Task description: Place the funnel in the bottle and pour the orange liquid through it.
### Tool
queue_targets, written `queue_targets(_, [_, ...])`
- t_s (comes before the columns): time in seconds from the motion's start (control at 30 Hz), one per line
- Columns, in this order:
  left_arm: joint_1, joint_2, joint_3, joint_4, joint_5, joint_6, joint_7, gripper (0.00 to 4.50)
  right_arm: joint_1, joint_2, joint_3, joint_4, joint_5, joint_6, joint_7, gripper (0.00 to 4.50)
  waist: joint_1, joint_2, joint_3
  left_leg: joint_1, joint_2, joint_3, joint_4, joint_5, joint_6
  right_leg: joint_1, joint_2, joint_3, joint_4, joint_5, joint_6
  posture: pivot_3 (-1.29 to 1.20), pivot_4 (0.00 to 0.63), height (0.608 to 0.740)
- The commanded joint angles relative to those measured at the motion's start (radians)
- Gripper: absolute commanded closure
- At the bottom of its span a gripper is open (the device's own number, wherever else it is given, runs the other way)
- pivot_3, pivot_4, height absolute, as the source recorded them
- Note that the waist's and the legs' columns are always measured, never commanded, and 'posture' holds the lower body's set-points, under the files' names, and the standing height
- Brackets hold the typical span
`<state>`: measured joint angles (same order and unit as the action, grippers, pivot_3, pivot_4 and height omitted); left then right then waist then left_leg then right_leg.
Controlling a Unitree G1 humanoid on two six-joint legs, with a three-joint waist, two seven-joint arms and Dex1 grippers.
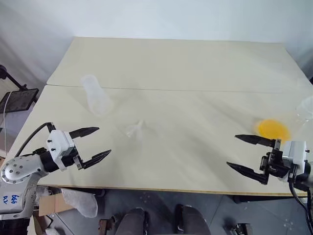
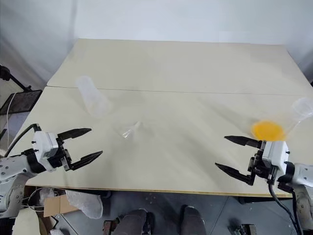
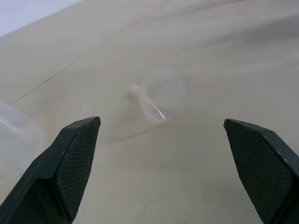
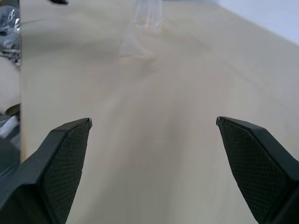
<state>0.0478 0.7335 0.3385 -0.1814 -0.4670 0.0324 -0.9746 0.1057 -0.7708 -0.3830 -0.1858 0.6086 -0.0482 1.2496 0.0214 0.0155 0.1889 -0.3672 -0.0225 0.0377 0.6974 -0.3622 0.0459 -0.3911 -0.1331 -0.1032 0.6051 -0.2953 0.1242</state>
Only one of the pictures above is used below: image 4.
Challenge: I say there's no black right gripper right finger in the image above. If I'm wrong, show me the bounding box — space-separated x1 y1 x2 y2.
216 116 299 224

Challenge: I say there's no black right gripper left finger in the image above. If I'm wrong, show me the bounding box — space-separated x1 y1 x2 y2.
0 118 93 224

